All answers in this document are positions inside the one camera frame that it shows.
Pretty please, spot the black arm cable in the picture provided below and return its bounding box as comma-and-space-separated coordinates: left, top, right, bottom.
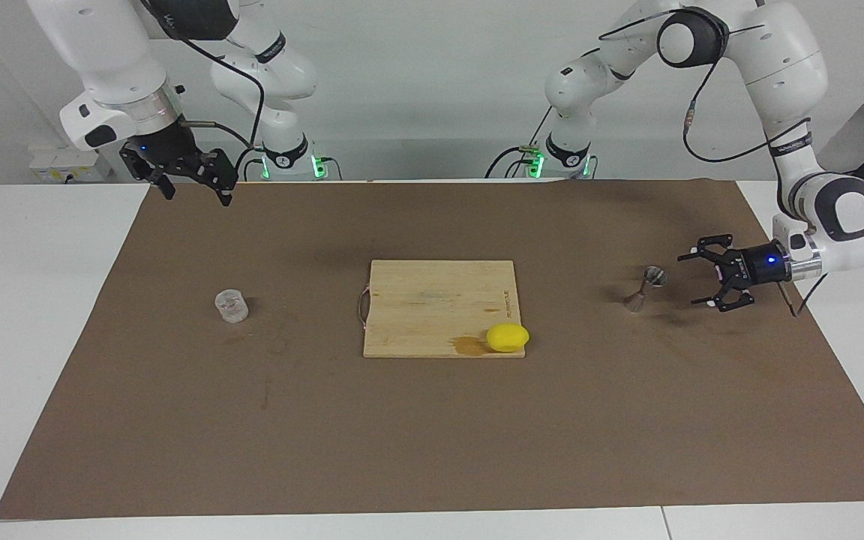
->
139, 0, 266, 151
598, 6, 830, 317

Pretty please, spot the clear glass cup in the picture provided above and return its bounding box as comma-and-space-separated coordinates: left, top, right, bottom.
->
214, 289, 249, 324

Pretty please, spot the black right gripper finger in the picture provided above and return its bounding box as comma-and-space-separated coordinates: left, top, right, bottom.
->
199, 148, 240, 208
145, 161, 177, 201

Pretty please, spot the steel double jigger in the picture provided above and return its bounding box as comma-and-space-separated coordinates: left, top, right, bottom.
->
623, 265, 668, 314

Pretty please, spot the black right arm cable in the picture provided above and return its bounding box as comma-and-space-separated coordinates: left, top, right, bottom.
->
139, 0, 266, 151

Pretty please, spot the black left base cable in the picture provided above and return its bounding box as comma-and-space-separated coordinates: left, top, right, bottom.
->
484, 105, 557, 181

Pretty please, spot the brown table mat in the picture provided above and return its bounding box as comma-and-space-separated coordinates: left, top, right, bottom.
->
0, 178, 864, 521

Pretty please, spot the white wall power strip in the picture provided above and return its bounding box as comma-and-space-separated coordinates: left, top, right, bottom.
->
28, 146, 114, 185

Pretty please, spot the wooden cutting board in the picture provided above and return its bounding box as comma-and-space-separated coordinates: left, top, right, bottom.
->
358, 259, 527, 359

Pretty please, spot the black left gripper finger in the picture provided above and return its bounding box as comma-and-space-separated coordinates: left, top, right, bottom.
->
691, 277, 755, 314
677, 234, 737, 265

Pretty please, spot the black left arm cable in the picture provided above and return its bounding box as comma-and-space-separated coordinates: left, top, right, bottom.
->
598, 6, 830, 317

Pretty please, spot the yellow lemon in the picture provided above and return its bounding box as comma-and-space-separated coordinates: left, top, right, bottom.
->
486, 323, 531, 353

